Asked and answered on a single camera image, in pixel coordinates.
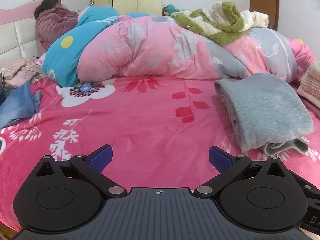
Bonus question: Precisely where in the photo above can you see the pink floral pajama garment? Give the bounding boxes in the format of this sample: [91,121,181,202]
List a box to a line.
[0,56,47,88]

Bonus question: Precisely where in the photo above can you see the pink checked folded cloth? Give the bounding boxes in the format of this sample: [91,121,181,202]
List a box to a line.
[300,74,320,100]

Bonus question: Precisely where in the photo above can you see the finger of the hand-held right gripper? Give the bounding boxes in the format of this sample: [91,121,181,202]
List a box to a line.
[290,171,320,199]

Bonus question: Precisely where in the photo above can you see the teal plush toy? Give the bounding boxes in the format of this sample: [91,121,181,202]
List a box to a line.
[162,4,180,16]

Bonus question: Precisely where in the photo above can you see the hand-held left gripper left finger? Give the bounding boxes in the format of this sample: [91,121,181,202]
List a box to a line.
[35,144,128,198]

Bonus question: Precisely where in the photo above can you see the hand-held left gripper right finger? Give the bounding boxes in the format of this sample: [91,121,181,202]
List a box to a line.
[194,146,290,198]

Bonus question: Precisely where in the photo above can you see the pink flower printed blanket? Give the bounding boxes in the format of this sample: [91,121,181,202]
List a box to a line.
[0,75,320,232]

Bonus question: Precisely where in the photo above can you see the teal dotted quilt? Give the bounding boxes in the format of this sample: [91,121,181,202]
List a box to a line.
[41,5,121,88]

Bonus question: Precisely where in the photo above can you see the green and cream fleece garment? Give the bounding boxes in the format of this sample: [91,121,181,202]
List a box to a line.
[170,1,269,47]

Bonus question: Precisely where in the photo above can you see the pink floral quilt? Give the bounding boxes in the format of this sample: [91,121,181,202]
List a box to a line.
[76,14,317,83]

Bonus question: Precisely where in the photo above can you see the cream folded cloth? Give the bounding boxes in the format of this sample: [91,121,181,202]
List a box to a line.
[307,61,320,80]

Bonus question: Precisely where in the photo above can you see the grey sweatpants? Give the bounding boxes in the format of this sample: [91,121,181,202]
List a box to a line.
[214,73,314,155]

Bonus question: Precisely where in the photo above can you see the blue jeans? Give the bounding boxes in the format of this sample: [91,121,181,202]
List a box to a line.
[0,80,42,129]

